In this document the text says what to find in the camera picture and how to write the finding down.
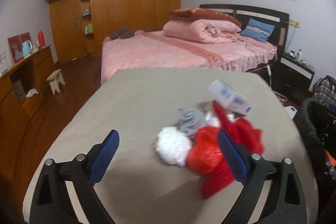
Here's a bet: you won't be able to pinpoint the light blue kettle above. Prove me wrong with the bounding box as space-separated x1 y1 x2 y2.
22 40 33 58

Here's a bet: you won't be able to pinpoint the dark slippers on bed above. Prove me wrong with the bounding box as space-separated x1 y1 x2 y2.
109 27 135 40

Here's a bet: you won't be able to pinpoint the white blue alcohol pad box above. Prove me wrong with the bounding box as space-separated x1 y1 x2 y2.
208 80 252 116

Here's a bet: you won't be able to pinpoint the red patterned pillow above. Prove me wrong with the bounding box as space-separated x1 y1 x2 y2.
170 8 242 28

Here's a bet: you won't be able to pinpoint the blue pillow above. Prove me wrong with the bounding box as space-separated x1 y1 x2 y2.
240 18 275 43

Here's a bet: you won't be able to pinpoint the white tissue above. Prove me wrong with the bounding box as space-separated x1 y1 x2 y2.
155 126 193 167

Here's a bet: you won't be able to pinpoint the folded pink quilt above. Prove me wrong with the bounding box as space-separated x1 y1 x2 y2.
163 19 241 44

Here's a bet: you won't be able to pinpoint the grey table cover cloth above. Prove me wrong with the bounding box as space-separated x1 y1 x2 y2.
22 67 320 224

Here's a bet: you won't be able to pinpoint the pink sheeted bed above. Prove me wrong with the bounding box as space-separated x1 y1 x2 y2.
101 4 290 84

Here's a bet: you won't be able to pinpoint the white lotion bottle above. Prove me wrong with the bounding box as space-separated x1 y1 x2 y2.
295 49 302 62

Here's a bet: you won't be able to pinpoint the red picture on desk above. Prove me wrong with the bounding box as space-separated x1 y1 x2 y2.
7 32 31 64

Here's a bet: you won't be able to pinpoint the red cloth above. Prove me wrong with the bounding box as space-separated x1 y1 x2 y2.
202 101 265 199

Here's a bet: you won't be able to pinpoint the wooden desk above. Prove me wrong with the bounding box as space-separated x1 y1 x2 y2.
1 46 56 157

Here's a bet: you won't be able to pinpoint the red thermos bottle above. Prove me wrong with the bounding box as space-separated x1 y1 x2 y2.
38 30 46 47

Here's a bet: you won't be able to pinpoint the black nightstand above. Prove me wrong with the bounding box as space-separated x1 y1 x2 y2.
272 53 315 105

